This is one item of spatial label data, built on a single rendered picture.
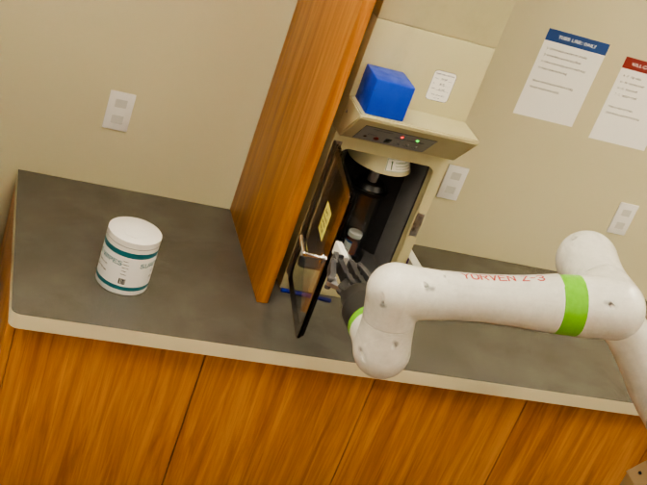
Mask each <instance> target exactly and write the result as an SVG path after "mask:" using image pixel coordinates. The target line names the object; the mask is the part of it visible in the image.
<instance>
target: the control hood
mask: <svg viewBox="0 0 647 485"><path fill-rule="evenodd" d="M366 125H368V126H373V127H376V128H380V129H385V130H389V131H394V132H398V133H402V134H406V135H410V136H415V137H419V138H423V139H428V140H436V141H437V143H435V144H434V145H432V146H431V147H429V148H428V149H426V150H425V151H424V152H418V151H414V152H418V153H423V154H427V155H431V156H435V157H440V158H444V159H449V160H455V159H456V158H458V157H460V156H461V155H463V154H464V153H466V152H468V151H469V150H471V149H472V148H474V147H475V146H477V145H478V144H479V140H478V139H477V138H476V136H475V135H474V134H473V132H472V131H471V130H470V128H469V127H468V126H467V124H466V123H465V122H463V121H458V120H454V119H450V118H446V117H442V116H438V115H431V114H426V113H422V112H418V111H414V110H410V109H407V112H406V114H405V117H404V119H403V121H396V120H393V119H389V118H384V117H380V116H376V115H368V114H365V112H364V111H363V109H362V107H361V106H360V104H359V102H358V101H357V99H356V97H355V96H352V95H351V96H350V97H349V100H348V102H347V105H346V108H345V110H344V112H343V115H342V118H341V121H340V123H339V126H338V129H337V132H338V134H339V135H340V136H345V137H349V138H352V137H353V136H354V135H355V134H356V133H358V132H359V131H360V130H361V129H363V128H364V127H365V126H366Z"/></svg>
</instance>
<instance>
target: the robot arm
mask: <svg viewBox="0 0 647 485"><path fill-rule="evenodd" d="M332 254H333V255H332V258H331V259H330V261H329V264H328V267H327V280H326V282H325V285H324V288H325V289H327V290H329V289H330V288H332V289H335V290H336V292H337V294H338V295H339V296H341V302H342V305H343V308H342V317H343V320H344V322H345V325H346V327H347V329H348V331H349V335H350V338H351V341H352V353H353V358H354V361H355V363H356V365H357V366H358V368H360V369H361V370H362V371H363V372H364V373H366V374H367V375H369V376H371V377H373V378H377V379H386V378H390V377H393V376H395V375H397V374H399V373H400V372H401V371H402V370H403V369H404V368H405V367H406V365H407V363H408V361H409V358H410V354H411V345H412V338H413V333H414V328H415V324H416V322H417V321H418V320H441V321H462V322H474V323H485V324H494V325H500V326H508V327H514V328H520V329H526V330H530V331H536V332H541V333H545V334H549V333H551V334H558V335H564V336H571V337H579V338H587V339H596V340H605V341H606V343H607V345H608V348H609V349H610V351H611V353H612V355H613V358H614V360H615V362H616V364H617V366H618V368H619V370H620V372H621V375H622V377H623V380H624V383H625V386H626V388H627V391H628V394H629V397H630V399H631V400H632V402H633V404H634V407H635V409H636V411H637V413H638V415H639V416H640V418H641V420H642V422H643V423H644V425H645V427H646V429H647V319H646V318H645V317H646V302H645V299H644V296H643V294H642V292H641V291H640V289H639V288H638V287H637V286H636V284H635V283H634V282H633V280H632V279H631V278H630V277H629V276H628V274H627V273H626V271H625V270H624V269H623V267H622V265H621V263H620V260H619V257H618V254H617V251H616V249H615V247H614V245H613V243H612V242H611V241H610V240H609V239H608V238H607V237H605V236H604V235H602V234H600V233H598V232H595V231H587V230H585V231H579V232H576V233H573V234H571V235H570V236H568V237H567V238H566V239H564V240H563V242H562V243H561V244H560V246H559V247H558V249H557V252H556V271H557V273H551V274H527V275H507V274H482V273H469V272H458V271H449V270H439V269H433V268H422V267H417V266H412V265H408V264H404V263H388V264H385V265H382V266H380V267H379V268H377V269H376V270H375V271H374V272H373V273H372V274H371V273H370V272H369V271H368V270H367V268H366V267H365V266H364V265H363V264H362V263H361V262H358V263H355V262H354V260H352V258H351V257H350V255H349V254H348V253H347V251H346V250H345V248H344V245H343V243H342V242H339V241H336V242H335V244H334V246H333V249H332ZM360 271H361V272H360ZM336 272H337V275H338V277H339V279H340V282H341V283H340V284H338V283H337V281H336V280H337V278H336Z"/></svg>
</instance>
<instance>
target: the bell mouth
mask: <svg viewBox="0 0 647 485"><path fill-rule="evenodd" d="M348 152H349V155H350V156H351V157H352V158H353V159H354V160H355V161H356V162H357V163H359V164H360V165H362V166H364V167H365V168H367V169H370V170H372V171H374V172H377V173H380V174H384V175H388V176H394V177H403V176H406V175H408V174H409V173H410V172H411V167H410V163H409V162H406V161H401V160H397V159H392V158H387V157H383V156H378V155H375V154H370V153H366V152H361V151H356V150H352V149H348Z"/></svg>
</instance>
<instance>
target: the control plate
mask: <svg viewBox="0 0 647 485"><path fill-rule="evenodd" d="M363 135H366V136H367V137H363ZM401 137H404V138H403V139H401ZM353 138H358V139H361V140H369V141H374V142H378V143H383V144H387V145H392V146H396V147H400V148H404V149H409V150H413V151H418V152H424V151H425V150H426V149H428V148H429V147H431V146H432V145H434V144H435V143H437V141H436V140H428V139H423V138H419V137H415V136H410V135H406V134H402V133H398V132H394V131H389V130H385V129H380V128H376V127H373V126H368V125H366V126H365V127H364V128H363V129H361V130H360V131H359V132H358V133H356V134H355V135H354V136H353ZM373 138H378V140H373ZM386 139H389V140H392V141H391V142H389V143H387V142H384V141H385V140H386ZM416 140H419V141H416ZM397 142H400V144H399V145H398V144H397ZM406 144H409V145H408V147H406ZM414 146H418V147H417V149H415V147H414Z"/></svg>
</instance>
